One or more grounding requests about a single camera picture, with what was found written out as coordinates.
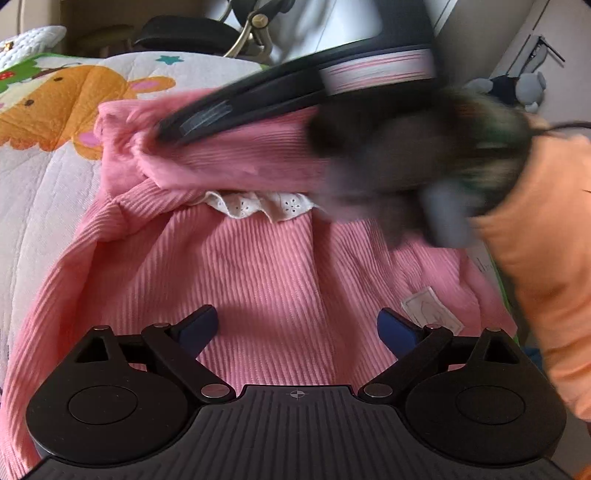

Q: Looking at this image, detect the person's right forearm orange sleeve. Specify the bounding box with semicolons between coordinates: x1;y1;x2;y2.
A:
471;115;591;423

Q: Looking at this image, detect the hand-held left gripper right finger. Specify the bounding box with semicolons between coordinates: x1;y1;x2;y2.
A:
359;308;518;401

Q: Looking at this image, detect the pink ribbed garment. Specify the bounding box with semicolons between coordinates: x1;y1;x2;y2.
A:
0;90;518;478

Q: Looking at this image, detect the cartoon printed quilt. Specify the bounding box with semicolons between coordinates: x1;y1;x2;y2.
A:
0;53;266;398

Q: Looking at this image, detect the grey blue plush toy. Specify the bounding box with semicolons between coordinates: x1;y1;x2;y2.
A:
464;71;548;114

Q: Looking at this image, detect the black chair with metal frame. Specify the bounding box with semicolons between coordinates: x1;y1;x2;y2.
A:
134;0;296;61

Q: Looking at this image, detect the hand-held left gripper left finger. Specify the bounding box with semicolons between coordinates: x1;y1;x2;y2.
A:
74;305;237;402

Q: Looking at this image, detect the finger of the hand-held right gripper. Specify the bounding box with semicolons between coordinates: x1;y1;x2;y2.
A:
154;41;326;145

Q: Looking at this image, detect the white quilted pillow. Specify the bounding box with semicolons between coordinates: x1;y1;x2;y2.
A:
0;25;68;68

